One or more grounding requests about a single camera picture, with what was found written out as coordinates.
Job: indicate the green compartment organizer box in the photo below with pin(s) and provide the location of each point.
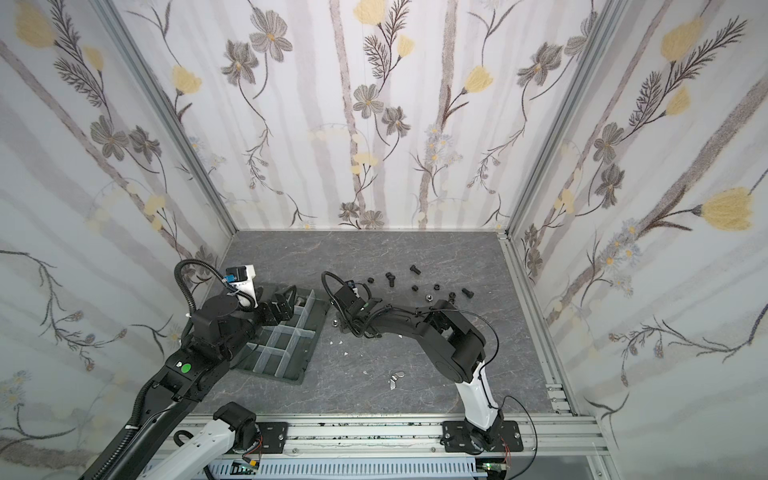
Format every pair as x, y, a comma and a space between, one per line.
283, 352

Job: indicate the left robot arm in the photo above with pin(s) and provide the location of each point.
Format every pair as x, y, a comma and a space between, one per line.
215, 334

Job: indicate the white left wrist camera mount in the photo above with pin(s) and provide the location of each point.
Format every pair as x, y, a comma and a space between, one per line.
239, 283

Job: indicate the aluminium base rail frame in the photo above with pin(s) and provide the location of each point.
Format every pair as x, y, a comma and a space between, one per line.
399, 446

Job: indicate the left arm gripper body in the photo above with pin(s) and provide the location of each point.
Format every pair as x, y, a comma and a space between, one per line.
275, 318

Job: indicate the silver wing nut near rail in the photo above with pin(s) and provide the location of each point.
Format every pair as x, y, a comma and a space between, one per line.
394, 378

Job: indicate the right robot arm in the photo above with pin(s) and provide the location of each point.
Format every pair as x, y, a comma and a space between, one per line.
456, 348

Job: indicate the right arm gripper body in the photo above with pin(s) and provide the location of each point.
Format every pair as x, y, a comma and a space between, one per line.
352, 310

